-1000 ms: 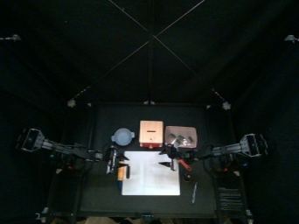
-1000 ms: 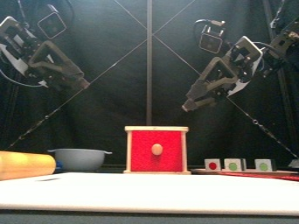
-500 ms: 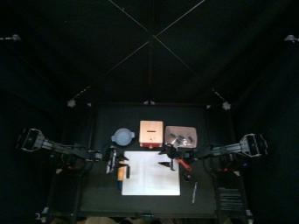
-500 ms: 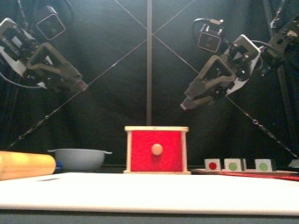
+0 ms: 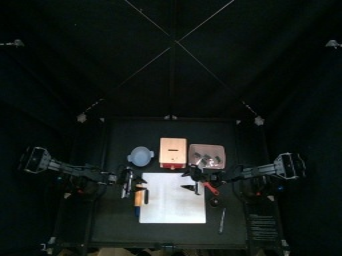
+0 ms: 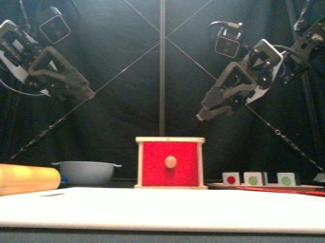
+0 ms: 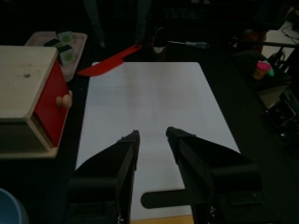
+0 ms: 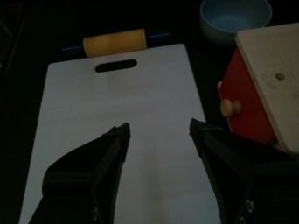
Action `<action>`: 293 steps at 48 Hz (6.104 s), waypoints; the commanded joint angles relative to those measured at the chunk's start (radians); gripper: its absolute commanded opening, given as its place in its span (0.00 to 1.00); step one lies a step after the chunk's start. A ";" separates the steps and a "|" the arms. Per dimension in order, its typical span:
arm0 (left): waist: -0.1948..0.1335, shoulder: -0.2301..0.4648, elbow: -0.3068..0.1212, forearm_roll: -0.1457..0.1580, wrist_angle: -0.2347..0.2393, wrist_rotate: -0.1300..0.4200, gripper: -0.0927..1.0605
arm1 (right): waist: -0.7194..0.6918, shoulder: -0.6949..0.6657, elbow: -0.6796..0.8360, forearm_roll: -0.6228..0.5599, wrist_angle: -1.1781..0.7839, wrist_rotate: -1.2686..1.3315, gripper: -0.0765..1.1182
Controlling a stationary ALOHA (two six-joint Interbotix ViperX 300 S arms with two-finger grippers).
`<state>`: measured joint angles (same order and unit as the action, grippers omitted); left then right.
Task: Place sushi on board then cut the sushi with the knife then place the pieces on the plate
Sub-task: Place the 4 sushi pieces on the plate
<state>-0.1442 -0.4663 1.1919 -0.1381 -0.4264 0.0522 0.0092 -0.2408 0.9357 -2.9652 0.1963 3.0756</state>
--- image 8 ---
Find light blue bowl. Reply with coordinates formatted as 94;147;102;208
199;0;275;46

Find wooden rolling pin blue handles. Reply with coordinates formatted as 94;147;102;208
60;27;174;59

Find red wooden drawer box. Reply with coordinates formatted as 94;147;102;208
217;22;299;156

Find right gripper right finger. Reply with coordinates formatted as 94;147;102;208
189;117;299;224

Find white cutting board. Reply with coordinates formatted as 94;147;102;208
18;43;225;224

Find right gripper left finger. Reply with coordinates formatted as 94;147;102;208
28;122;132;224

